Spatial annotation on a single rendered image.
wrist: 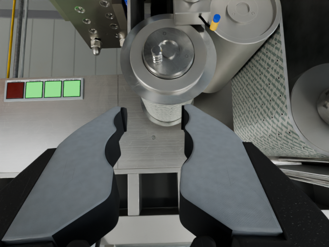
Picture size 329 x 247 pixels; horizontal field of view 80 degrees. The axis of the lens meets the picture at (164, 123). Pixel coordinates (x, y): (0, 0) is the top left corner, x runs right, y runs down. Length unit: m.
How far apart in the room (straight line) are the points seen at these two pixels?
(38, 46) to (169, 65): 2.11
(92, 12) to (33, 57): 1.74
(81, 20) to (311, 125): 0.59
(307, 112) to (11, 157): 0.76
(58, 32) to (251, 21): 2.12
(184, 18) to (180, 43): 0.04
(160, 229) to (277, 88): 0.49
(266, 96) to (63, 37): 2.10
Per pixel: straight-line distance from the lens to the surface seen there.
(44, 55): 2.29
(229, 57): 0.38
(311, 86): 0.38
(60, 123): 0.70
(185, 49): 0.30
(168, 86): 0.29
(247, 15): 0.37
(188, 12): 0.31
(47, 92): 0.73
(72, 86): 0.70
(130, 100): 0.64
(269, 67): 0.40
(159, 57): 0.27
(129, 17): 0.36
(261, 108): 0.42
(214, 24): 0.29
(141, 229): 0.66
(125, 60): 0.32
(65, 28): 2.35
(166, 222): 0.65
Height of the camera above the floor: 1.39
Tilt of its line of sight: 8 degrees down
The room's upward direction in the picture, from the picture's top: 178 degrees clockwise
